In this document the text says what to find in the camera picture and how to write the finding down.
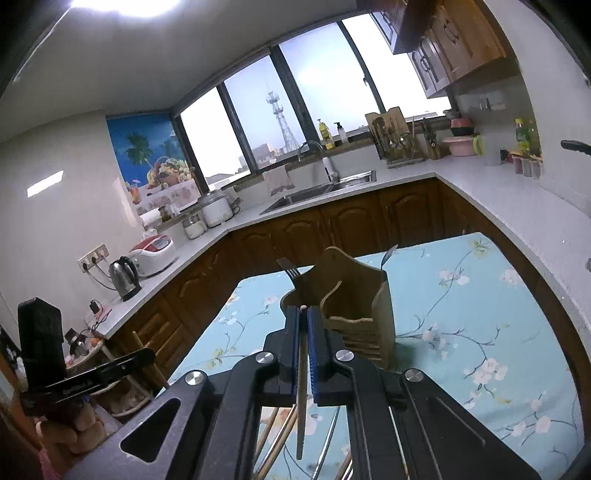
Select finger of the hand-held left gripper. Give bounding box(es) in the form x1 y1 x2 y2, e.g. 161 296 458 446
21 348 157 416

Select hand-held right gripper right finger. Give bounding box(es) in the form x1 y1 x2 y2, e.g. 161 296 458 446
307 306 542 480

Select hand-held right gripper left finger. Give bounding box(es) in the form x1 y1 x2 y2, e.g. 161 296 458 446
62 305 304 480

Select wooden utensil holder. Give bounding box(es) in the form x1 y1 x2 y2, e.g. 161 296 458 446
279 246 398 372

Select person's left hand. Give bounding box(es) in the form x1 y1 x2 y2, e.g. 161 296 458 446
37 401 110 468

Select metal fork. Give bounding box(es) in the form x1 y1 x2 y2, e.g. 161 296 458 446
276 257 303 289

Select stainless electric kettle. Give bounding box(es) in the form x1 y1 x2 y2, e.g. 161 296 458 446
108 255 143 302

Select red and white rice cooker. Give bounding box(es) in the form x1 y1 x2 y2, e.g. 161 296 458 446
127 234 178 278

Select wooden base cabinets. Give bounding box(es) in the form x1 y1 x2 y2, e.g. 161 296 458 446
107 178 591 386

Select stainless steel sink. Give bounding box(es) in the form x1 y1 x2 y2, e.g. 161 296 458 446
259 170 377 216

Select blue floral tablecloth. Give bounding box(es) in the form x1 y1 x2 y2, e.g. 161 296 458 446
168 232 585 480

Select glass storage jar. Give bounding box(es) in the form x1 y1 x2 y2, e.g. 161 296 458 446
182 213 207 240

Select white round cooker pot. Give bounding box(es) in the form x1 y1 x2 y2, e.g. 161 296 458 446
198 189 234 228

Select beige dish towel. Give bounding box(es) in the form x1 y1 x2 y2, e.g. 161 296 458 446
263 166 296 196

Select chrome faucet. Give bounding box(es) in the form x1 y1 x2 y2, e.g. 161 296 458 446
297 141 340 183

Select communication tower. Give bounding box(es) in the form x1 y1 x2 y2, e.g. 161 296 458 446
267 83 296 153

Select wooden dish rack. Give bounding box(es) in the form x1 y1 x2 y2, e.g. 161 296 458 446
365 106 426 167

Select wooden knife block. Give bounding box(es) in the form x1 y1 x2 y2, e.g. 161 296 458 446
419 117 446 160

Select pink basin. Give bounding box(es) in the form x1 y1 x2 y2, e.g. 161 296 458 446
441 135 478 158

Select kitchen window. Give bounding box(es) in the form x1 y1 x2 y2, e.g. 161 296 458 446
172 13 451 192

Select green label drink bottle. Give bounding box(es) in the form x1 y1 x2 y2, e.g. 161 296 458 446
514 117 532 155

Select ceiling light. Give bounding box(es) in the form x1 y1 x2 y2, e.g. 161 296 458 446
69 0 183 19

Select wall power outlet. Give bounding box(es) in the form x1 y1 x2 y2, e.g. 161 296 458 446
78 244 110 274

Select tropical fruit wall poster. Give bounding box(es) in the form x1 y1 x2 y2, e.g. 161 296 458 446
107 115 204 217

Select white wall socket plate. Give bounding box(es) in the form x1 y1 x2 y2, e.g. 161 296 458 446
468 90 504 112

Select black pan handle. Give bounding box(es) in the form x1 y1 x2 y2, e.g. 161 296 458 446
560 139 591 158

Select wooden wall cabinets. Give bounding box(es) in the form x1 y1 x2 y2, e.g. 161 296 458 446
369 0 509 99

